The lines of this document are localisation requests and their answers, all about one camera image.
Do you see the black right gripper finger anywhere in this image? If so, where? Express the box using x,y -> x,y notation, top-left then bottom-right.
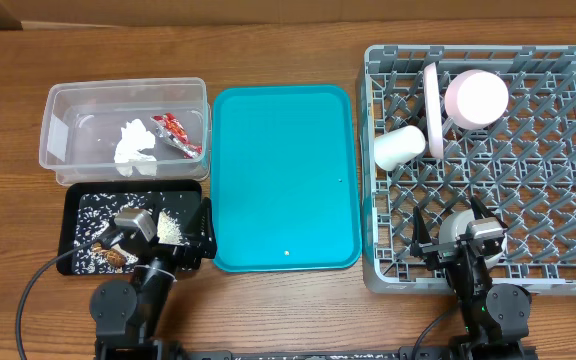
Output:
410,206 -> 432,258
470,195 -> 497,220

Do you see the red snack wrapper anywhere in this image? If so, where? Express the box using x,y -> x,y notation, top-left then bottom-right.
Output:
151,113 -> 202,159

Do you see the black plastic tray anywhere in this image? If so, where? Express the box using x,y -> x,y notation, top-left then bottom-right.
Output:
58,180 -> 204,255

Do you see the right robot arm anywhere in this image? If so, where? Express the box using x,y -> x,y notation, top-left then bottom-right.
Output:
354,196 -> 538,359

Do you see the white small bowl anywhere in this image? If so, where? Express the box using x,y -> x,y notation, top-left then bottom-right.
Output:
438,210 -> 508,270

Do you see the cream plastic cup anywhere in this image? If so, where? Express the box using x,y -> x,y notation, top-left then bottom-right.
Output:
374,126 -> 426,171

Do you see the pink plate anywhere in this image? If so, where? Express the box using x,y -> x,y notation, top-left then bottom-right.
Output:
423,63 -> 444,160

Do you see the brown food scrap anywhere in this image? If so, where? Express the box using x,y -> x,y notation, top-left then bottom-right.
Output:
92,243 -> 127,268

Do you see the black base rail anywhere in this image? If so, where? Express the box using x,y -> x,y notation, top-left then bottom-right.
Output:
182,344 -> 539,360

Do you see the teal serving tray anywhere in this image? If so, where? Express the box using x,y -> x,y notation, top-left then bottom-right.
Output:
210,85 -> 362,273

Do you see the white rice pile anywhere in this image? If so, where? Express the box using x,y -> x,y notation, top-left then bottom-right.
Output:
72,191 -> 199,275

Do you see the pink bowl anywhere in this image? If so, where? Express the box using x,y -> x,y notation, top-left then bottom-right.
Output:
444,70 -> 509,130

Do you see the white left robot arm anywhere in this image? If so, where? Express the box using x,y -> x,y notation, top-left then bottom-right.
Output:
89,233 -> 217,360

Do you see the white napkin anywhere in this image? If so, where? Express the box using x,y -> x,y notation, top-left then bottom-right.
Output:
114,119 -> 157,177

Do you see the grey dishwasher rack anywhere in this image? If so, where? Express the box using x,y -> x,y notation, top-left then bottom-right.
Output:
357,45 -> 576,295

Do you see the clear plastic bin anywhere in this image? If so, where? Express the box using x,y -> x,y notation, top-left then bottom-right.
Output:
39,77 -> 212,186

